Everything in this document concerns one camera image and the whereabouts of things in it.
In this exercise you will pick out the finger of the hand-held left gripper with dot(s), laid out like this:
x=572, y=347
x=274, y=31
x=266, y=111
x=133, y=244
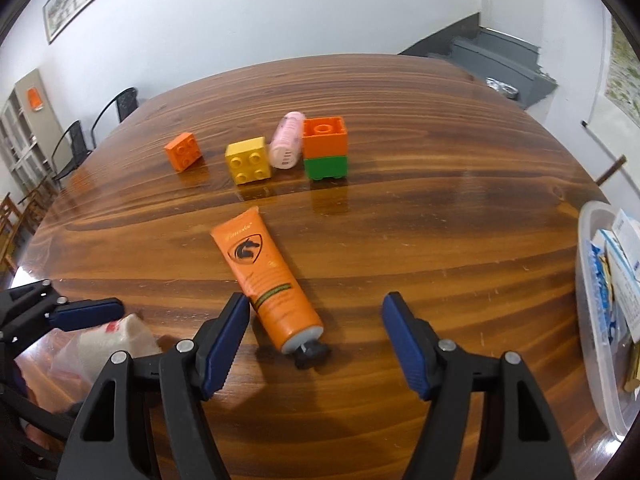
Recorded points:
x=87, y=312

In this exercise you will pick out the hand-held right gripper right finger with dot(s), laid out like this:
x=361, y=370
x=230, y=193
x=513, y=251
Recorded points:
x=405, y=345

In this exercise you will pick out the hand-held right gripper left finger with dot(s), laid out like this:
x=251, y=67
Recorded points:
x=227, y=345

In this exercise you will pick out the clear plastic packet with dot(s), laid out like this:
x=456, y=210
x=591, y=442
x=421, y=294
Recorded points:
x=120, y=345

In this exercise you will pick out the orange tube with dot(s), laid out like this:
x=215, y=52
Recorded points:
x=260, y=270

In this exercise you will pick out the clear plastic container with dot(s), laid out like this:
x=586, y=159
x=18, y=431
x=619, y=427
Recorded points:
x=590, y=360

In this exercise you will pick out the blue and white tissue packet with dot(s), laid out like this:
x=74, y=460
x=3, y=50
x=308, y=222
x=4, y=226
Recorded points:
x=600, y=285

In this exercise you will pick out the small gold item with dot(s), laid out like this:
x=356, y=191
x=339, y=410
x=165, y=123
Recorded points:
x=634, y=367

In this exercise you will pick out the blue and white medicine box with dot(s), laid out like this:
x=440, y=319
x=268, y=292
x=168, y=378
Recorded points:
x=627, y=232

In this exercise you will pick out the black metal chair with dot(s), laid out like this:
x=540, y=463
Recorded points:
x=125, y=100
x=75, y=145

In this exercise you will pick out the yellow toy brick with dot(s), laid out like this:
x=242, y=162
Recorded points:
x=247, y=160

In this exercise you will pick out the small orange toy brick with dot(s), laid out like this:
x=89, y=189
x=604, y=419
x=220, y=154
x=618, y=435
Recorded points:
x=183, y=152

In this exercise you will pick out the grey cabinet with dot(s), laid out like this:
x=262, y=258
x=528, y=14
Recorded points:
x=25, y=135

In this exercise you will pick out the green toy brick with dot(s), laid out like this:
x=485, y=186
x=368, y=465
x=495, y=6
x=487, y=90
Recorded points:
x=326, y=167

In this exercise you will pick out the pink tube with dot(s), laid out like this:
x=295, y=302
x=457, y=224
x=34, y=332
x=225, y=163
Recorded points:
x=286, y=140

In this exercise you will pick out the orange sign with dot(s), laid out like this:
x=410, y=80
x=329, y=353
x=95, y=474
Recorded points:
x=35, y=99

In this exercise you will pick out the large orange toy brick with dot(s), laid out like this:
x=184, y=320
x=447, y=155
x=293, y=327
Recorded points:
x=325, y=140

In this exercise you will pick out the crumpled foil tray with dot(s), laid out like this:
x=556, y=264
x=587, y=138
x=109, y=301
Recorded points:
x=501, y=88

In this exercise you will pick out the grey stairs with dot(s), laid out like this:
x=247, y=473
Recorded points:
x=500, y=55

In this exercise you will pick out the hanging scroll painting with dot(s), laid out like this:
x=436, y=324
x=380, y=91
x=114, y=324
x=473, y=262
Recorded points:
x=625, y=75

